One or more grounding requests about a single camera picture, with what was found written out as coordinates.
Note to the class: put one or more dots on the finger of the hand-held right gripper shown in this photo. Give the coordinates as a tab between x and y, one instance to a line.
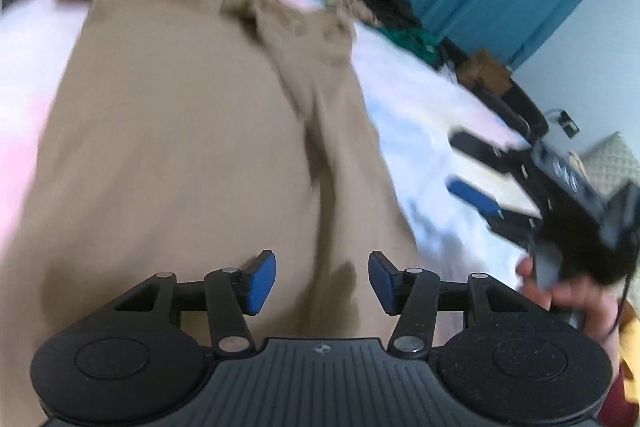
480	147
470	194

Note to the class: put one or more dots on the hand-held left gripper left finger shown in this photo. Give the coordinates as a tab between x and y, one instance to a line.
262	279

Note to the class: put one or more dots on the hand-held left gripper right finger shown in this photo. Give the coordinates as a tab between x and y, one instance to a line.
382	281

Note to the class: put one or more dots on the tan khaki trousers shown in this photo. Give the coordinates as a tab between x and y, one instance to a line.
175	132

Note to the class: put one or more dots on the person's right hand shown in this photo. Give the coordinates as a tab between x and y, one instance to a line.
565	296

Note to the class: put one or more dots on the pastel bed sheet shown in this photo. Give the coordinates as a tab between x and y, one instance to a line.
425	107

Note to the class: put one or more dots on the beige quilted headboard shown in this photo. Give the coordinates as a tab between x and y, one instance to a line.
615	162

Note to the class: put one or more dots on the brown cardboard box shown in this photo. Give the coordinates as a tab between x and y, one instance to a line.
485	69

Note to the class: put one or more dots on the green garment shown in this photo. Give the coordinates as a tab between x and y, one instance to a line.
412	44

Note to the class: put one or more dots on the person's yellow maroon top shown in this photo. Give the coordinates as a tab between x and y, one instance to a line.
629	342

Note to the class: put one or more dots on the black garment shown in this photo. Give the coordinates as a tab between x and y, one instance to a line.
390	9

